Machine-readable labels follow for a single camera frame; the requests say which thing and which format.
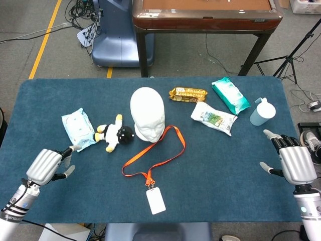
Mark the light blue wet wipes pack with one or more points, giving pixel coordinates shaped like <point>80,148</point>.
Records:
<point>77,128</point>

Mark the black foot pedal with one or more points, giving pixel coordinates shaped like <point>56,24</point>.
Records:
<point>309,126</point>

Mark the brown cardboard box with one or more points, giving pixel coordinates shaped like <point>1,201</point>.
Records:
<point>283,3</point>

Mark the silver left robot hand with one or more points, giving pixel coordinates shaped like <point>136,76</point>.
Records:
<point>43,165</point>

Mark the white storage crate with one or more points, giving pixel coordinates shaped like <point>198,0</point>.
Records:
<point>304,7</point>

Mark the white power adapter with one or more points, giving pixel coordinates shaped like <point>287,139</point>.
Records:
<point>314,105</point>

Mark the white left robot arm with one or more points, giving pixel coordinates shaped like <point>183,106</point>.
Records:
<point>20,203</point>

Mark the gold biscuit packet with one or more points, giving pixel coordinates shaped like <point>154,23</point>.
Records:
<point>188,95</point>

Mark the white snack bag green print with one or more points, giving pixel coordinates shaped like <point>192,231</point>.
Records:
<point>213,118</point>

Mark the black rounded object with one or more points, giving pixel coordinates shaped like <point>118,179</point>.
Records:
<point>3,128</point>

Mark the grey black sneaker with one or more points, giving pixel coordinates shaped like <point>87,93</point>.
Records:
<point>314,143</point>

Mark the white foam mannequin head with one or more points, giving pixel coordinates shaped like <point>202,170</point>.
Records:
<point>147,110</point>

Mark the blue felt table mat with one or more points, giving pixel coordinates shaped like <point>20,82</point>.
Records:
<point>213,175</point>

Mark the brown mahjong table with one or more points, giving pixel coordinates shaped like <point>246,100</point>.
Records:
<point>205,21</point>

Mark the white box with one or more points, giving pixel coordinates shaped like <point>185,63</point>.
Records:
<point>65,233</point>

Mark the white shoe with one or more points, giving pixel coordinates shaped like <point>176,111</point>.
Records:
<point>230,238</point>

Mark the black and white plush toy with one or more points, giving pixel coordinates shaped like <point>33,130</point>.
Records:
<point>113,134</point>

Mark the pale blue lidded cup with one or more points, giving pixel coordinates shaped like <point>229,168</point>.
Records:
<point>263,113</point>

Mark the white power strip board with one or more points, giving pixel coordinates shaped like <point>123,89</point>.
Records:
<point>86,35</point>

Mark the blue machine base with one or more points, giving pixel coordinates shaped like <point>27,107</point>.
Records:
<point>115,45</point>

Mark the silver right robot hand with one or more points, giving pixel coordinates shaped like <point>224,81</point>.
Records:
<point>297,163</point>

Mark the black tripod stand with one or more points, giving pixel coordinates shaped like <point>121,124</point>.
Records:
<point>288,60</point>

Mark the green wet wipes pack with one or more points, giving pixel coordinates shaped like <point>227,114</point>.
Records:
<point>230,95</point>

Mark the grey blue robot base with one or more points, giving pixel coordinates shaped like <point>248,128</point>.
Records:
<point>158,232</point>

